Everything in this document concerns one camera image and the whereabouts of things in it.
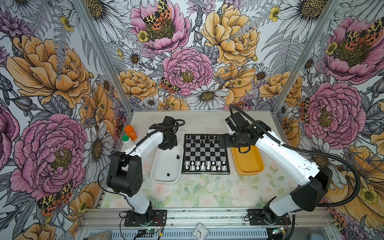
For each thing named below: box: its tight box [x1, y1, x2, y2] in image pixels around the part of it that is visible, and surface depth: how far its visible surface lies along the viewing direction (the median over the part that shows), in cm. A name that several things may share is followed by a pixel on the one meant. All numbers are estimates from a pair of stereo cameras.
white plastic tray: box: [150, 144, 184, 184], surface depth 92 cm
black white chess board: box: [182, 134, 230, 175], surface depth 96 cm
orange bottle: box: [125, 125, 138, 141], surface depth 101 cm
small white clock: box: [192, 222, 209, 240], surface depth 70 cm
